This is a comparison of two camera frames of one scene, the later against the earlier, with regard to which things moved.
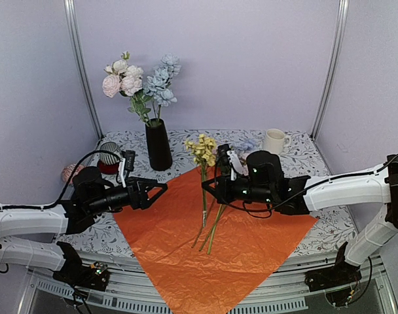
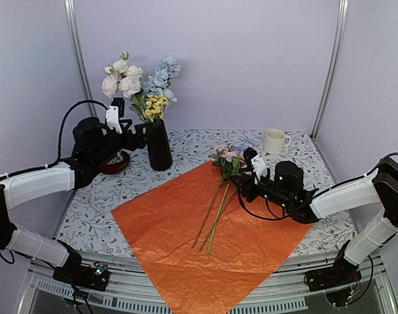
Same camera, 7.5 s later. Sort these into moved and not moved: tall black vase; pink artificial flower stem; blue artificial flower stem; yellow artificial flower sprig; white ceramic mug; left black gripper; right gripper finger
Moved: yellow artificial flower sprig; left black gripper; right gripper finger
Not moved: blue artificial flower stem; white ceramic mug; pink artificial flower stem; tall black vase
